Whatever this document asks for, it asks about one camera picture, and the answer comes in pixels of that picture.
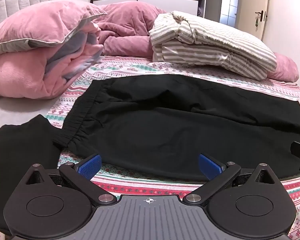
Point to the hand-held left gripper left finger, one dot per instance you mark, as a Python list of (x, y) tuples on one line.
[(90, 166)]

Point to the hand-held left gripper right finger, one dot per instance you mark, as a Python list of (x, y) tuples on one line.
[(210, 166)]

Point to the black pants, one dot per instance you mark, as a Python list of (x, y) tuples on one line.
[(165, 125)]

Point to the folded black garment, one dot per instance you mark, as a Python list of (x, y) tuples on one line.
[(17, 150)]

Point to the white mattress cover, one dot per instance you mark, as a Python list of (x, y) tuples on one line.
[(20, 107)]

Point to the patterned bed sheet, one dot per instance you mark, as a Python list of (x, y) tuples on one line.
[(140, 67)]

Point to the pink and grey fleece blanket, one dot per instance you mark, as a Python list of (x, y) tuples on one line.
[(22, 75)]

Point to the hanging keys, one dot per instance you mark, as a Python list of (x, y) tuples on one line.
[(256, 21)]

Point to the mauve comforter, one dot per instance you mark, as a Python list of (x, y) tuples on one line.
[(125, 27)]

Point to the cream door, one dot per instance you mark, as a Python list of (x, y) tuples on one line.
[(252, 7)]

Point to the pink pillow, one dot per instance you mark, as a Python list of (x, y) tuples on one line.
[(35, 25)]

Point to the grey padded headboard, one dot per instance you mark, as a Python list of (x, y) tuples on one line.
[(22, 0)]

